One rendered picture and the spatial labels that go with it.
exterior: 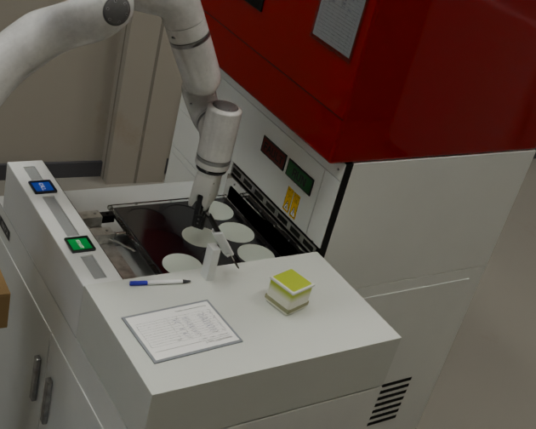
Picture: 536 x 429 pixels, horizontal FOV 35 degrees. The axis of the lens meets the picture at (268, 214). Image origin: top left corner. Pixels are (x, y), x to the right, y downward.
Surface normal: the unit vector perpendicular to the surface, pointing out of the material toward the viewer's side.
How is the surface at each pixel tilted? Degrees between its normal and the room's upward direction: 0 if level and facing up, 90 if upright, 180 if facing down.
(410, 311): 90
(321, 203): 90
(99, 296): 0
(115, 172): 90
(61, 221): 0
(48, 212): 0
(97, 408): 90
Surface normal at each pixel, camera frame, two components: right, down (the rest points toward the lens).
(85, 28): -0.18, 0.79
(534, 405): 0.23, -0.84
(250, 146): -0.83, 0.09
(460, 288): 0.51, 0.53
